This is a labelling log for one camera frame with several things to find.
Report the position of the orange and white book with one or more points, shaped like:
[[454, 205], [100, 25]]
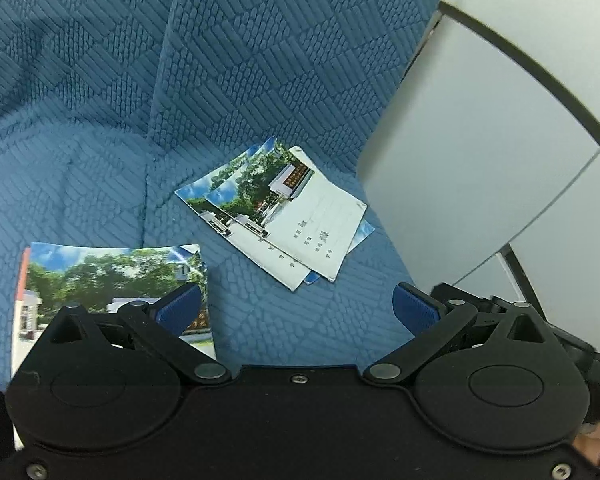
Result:
[[24, 270]]

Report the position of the person's right hand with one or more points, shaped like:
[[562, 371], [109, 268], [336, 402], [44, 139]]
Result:
[[595, 445]]

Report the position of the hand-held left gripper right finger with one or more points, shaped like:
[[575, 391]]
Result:
[[415, 310]]

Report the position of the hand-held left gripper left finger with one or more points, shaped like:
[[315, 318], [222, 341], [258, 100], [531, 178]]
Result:
[[180, 310]]

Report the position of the blue textured sofa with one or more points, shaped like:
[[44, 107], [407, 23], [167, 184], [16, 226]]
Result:
[[130, 85]]

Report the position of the white cabinet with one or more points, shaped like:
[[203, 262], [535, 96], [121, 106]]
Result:
[[480, 135]]

